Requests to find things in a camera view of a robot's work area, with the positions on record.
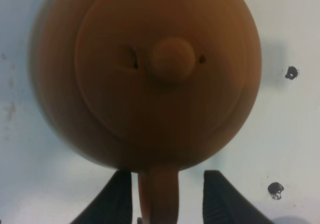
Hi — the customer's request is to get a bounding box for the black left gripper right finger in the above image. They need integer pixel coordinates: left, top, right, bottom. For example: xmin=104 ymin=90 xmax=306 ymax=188
xmin=202 ymin=170 xmax=267 ymax=223

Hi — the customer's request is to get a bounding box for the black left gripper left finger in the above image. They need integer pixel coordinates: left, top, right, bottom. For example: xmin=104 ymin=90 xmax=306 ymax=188
xmin=72 ymin=170 xmax=132 ymax=224

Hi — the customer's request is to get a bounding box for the brown clay teapot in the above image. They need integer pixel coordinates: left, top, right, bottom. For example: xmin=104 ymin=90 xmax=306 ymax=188
xmin=30 ymin=0 xmax=262 ymax=223

